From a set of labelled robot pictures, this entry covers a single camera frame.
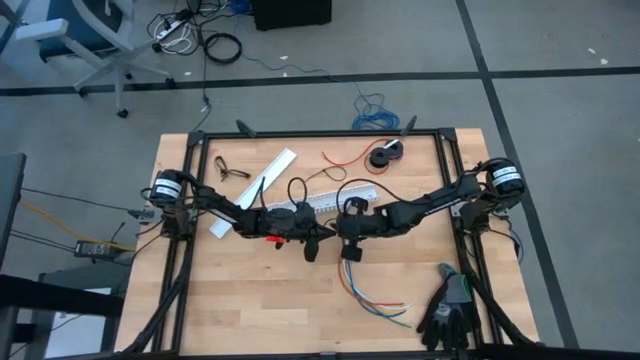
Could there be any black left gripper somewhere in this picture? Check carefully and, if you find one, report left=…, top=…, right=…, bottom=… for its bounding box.
left=293, top=219, right=338, bottom=264

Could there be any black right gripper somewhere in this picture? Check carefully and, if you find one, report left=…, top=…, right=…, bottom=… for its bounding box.
left=336, top=214, right=381, bottom=263

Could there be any white slotted cable duct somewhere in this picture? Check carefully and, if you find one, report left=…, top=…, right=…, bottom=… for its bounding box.
left=264, top=183, right=381, bottom=214

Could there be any black zip tie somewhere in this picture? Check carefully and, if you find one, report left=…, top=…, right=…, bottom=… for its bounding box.
left=303, top=165, right=349, bottom=184

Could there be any blue cable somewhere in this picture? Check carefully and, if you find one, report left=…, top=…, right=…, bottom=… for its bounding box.
left=351, top=91, right=401, bottom=132
left=349, top=258, right=404, bottom=320

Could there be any green cable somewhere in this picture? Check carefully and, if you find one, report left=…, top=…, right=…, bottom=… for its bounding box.
left=352, top=258, right=414, bottom=330

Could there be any black tape roll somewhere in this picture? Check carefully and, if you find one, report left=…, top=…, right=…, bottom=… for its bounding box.
left=383, top=139, right=405, bottom=161
left=368, top=146, right=392, bottom=170

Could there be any black grey work glove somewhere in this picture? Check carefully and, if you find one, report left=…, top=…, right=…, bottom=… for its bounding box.
left=416, top=261, right=485, bottom=352

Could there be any black box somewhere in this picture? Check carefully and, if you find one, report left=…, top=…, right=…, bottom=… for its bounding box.
left=249, top=0, right=333, bottom=32

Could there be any black power adapter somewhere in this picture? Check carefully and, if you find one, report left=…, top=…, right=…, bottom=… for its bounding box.
left=73, top=238, right=115, bottom=260

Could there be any white power strip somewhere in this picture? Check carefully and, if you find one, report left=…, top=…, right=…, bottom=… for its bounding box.
left=153, top=17, right=194, bottom=42

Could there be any dark desk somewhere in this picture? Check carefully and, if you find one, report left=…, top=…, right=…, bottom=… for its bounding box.
left=0, top=272, right=127, bottom=360

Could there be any dark flat screen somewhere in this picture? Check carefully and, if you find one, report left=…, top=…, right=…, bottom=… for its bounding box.
left=0, top=152, right=29, bottom=261

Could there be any grey office chair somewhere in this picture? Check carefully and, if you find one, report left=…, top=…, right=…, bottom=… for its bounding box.
left=0, top=0, right=177, bottom=120

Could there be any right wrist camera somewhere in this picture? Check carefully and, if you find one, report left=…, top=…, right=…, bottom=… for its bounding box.
left=343, top=197, right=370, bottom=217

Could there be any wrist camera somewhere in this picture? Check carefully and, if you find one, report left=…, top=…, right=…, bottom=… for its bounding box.
left=343, top=197, right=370, bottom=217
left=292, top=199, right=317, bottom=222

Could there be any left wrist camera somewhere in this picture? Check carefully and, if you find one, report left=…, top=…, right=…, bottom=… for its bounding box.
left=292, top=199, right=317, bottom=222

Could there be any black camera cable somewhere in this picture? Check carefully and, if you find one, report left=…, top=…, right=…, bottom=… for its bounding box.
left=335, top=178, right=407, bottom=207
left=286, top=176, right=309, bottom=207

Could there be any thin red wire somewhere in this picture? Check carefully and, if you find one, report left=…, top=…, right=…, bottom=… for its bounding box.
left=321, top=137, right=394, bottom=176

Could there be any white flat duct cover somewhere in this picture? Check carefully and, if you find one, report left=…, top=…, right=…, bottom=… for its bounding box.
left=208, top=147, right=299, bottom=240

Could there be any black table frame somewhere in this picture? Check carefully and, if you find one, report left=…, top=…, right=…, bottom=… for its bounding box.
left=149, top=114, right=506, bottom=359

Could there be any blue coiled cable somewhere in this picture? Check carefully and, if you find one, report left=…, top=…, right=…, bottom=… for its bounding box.
left=351, top=91, right=401, bottom=132

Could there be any black cable sleeve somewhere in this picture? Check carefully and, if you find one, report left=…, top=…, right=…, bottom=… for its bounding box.
left=457, top=244, right=546, bottom=351
left=115, top=238, right=197, bottom=357

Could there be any black coiled cable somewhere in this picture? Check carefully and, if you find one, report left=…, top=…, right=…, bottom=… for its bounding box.
left=203, top=32, right=244, bottom=65

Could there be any yellow floor cable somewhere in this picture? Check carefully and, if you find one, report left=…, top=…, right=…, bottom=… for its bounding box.
left=19, top=198, right=137, bottom=253

